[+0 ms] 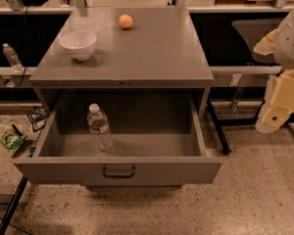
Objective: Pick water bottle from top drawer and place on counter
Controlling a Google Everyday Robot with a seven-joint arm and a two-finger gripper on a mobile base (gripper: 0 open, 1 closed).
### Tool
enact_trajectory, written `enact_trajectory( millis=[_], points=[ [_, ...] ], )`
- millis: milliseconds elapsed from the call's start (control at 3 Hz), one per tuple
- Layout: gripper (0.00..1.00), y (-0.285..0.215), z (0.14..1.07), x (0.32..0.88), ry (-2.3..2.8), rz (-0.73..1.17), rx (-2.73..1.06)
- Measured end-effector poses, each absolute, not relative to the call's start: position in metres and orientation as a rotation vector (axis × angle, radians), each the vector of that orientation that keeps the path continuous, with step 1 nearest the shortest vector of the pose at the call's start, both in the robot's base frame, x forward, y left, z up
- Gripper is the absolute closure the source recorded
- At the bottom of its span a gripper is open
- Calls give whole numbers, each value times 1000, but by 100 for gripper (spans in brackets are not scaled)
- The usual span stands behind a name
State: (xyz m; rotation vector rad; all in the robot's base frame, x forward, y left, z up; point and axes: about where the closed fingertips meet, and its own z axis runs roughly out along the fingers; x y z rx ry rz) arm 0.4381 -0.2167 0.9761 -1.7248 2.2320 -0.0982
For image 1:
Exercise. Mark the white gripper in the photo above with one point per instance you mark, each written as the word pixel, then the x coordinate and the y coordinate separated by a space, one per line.
pixel 291 42

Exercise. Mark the clear plastic water bottle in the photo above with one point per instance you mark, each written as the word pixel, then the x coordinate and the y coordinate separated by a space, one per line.
pixel 99 127

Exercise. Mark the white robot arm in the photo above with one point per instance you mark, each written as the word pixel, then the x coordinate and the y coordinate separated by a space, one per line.
pixel 283 53

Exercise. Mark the grey open top drawer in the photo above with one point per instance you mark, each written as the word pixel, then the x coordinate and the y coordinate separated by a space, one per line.
pixel 159 134

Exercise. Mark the background water bottle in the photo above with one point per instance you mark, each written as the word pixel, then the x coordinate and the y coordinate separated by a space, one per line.
pixel 13 58

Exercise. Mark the black table stand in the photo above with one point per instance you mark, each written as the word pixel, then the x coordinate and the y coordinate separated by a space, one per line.
pixel 219 123

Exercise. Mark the orange ball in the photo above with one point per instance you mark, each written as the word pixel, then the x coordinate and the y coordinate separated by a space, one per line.
pixel 125 21

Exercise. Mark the grey metal cabinet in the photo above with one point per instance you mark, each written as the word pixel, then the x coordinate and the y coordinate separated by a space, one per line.
pixel 159 53

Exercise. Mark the white ceramic bowl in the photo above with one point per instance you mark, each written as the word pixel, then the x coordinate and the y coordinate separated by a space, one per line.
pixel 80 44

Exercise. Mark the dark snack packet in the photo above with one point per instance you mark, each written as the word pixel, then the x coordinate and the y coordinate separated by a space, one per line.
pixel 37 118

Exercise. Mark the green snack bag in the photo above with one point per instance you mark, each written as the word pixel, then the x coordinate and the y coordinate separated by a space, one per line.
pixel 12 141

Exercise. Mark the black floor pole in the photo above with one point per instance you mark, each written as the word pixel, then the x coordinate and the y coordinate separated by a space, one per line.
pixel 12 206

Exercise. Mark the black drawer handle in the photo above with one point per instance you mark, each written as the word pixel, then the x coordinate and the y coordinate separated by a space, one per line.
pixel 118 174

